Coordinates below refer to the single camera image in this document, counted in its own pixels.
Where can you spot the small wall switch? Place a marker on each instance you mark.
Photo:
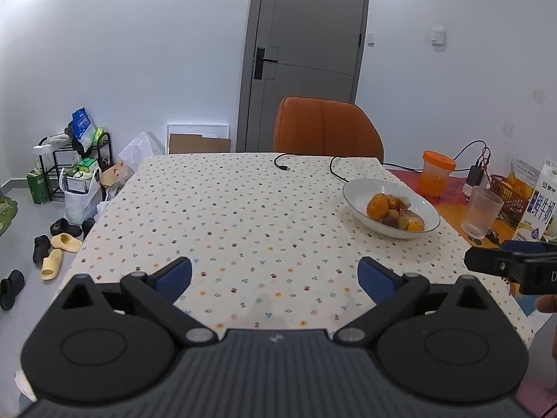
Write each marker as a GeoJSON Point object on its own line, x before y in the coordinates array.
{"type": "Point", "coordinates": [370, 39]}

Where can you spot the dark red small fruit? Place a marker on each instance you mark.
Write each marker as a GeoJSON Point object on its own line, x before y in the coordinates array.
{"type": "Point", "coordinates": [390, 223]}

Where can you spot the black slipper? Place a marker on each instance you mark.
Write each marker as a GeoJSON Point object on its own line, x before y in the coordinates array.
{"type": "Point", "coordinates": [88, 226]}
{"type": "Point", "coordinates": [65, 227]}
{"type": "Point", "coordinates": [41, 248]}
{"type": "Point", "coordinates": [11, 289]}

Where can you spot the white wall switch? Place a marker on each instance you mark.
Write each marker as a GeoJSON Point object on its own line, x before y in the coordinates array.
{"type": "Point", "coordinates": [438, 36]}

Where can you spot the red orange table mat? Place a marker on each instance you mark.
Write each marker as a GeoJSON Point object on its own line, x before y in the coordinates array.
{"type": "Point", "coordinates": [450, 215]}

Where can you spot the blue bag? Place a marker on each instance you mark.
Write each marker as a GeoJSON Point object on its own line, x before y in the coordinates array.
{"type": "Point", "coordinates": [82, 124]}

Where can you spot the white bowl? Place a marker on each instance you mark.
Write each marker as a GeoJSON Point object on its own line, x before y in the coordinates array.
{"type": "Point", "coordinates": [361, 191]}

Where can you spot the clear plastic cup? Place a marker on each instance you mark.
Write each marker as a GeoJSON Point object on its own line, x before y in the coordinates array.
{"type": "Point", "coordinates": [481, 211]}

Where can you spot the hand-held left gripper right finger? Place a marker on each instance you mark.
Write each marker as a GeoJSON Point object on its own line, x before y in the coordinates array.
{"type": "Point", "coordinates": [375, 279]}

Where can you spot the white board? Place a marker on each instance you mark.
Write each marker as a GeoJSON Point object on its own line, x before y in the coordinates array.
{"type": "Point", "coordinates": [196, 128]}

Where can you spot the grey door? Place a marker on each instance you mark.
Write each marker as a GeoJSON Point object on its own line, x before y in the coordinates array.
{"type": "Point", "coordinates": [304, 52]}

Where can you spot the person's right hand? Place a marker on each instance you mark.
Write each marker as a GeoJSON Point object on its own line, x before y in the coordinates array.
{"type": "Point", "coordinates": [548, 304]}

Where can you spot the yellow slipper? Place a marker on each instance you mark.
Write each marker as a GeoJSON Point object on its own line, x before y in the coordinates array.
{"type": "Point", "coordinates": [52, 264]}
{"type": "Point", "coordinates": [65, 243]}

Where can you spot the white power adapter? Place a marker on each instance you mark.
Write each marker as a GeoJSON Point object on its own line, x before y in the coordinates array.
{"type": "Point", "coordinates": [468, 190]}

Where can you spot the black charger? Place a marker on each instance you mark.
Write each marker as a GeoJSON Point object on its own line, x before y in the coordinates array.
{"type": "Point", "coordinates": [476, 175]}

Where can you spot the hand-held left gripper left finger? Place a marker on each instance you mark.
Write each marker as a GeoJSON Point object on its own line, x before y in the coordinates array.
{"type": "Point", "coordinates": [174, 276]}

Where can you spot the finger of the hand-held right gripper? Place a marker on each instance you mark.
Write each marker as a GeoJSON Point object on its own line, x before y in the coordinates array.
{"type": "Point", "coordinates": [487, 261]}
{"type": "Point", "coordinates": [526, 246]}

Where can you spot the white plastic bag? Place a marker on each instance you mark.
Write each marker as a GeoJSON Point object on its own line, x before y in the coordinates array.
{"type": "Point", "coordinates": [137, 150]}

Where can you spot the white bag with boxes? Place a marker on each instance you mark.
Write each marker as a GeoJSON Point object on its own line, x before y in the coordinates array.
{"type": "Point", "coordinates": [80, 200]}

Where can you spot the orange lid jar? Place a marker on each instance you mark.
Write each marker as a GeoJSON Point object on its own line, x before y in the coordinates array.
{"type": "Point", "coordinates": [436, 174]}

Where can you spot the orange chair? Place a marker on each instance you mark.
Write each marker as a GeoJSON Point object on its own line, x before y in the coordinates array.
{"type": "Point", "coordinates": [326, 130]}

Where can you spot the green floor mat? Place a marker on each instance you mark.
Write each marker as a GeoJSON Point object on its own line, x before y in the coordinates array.
{"type": "Point", "coordinates": [6, 215]}

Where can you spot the dotted tablecloth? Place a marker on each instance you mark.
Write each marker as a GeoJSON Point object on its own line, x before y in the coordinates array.
{"type": "Point", "coordinates": [239, 226]}

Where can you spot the white blue milk carton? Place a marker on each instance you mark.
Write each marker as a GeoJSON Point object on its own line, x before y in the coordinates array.
{"type": "Point", "coordinates": [541, 209]}

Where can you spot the yellowish small fruit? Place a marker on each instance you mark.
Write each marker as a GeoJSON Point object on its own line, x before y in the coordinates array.
{"type": "Point", "coordinates": [393, 214]}

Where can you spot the orange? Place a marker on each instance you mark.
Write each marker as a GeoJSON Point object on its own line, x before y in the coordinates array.
{"type": "Point", "coordinates": [377, 207]}
{"type": "Point", "coordinates": [414, 225]}

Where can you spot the small black object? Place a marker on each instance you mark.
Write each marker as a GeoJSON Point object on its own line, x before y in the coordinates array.
{"type": "Point", "coordinates": [493, 236]}

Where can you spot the black metal rack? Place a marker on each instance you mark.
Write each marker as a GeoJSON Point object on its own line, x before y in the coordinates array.
{"type": "Point", "coordinates": [104, 152]}

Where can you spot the cardboard sheet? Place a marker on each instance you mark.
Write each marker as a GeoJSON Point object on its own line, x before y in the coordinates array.
{"type": "Point", "coordinates": [196, 143]}

